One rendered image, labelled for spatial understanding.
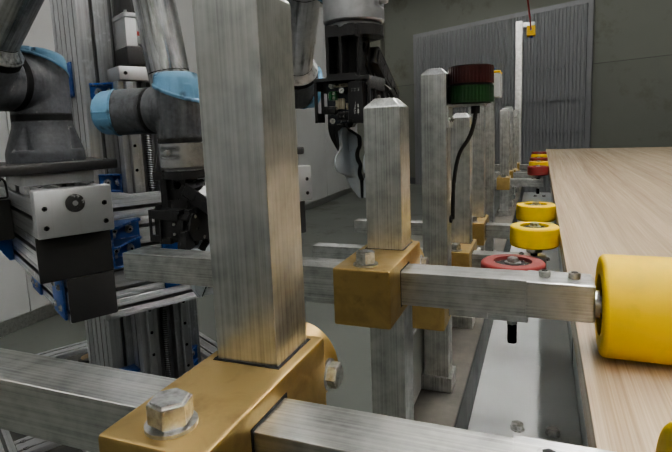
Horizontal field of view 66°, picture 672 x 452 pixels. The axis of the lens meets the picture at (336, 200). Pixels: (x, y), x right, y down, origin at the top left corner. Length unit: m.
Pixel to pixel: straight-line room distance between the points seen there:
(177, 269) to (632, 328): 0.41
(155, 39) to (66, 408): 0.80
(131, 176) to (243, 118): 1.14
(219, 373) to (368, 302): 0.19
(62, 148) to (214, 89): 0.96
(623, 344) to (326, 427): 0.26
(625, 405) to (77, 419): 0.33
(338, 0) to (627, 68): 7.25
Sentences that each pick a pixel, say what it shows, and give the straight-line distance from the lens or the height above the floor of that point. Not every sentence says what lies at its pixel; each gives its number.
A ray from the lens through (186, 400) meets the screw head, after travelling 0.23.
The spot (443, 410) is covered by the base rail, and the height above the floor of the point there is 0.70.
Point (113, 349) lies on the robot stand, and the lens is 1.53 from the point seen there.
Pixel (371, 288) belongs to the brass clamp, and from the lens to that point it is 0.43.
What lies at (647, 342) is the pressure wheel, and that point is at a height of 0.93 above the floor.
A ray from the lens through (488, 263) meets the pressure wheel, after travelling 0.70.
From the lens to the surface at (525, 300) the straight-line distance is 0.45.
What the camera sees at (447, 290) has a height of 0.95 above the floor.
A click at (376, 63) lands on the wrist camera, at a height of 1.16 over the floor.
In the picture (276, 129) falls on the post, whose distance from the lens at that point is 0.25.
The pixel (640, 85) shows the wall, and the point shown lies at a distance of 7.74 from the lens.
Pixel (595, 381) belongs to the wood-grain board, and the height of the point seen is 0.90.
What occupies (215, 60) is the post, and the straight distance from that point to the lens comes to 0.26.
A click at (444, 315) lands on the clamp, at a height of 0.84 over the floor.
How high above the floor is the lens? 1.09
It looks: 8 degrees down
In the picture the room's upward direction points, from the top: 2 degrees counter-clockwise
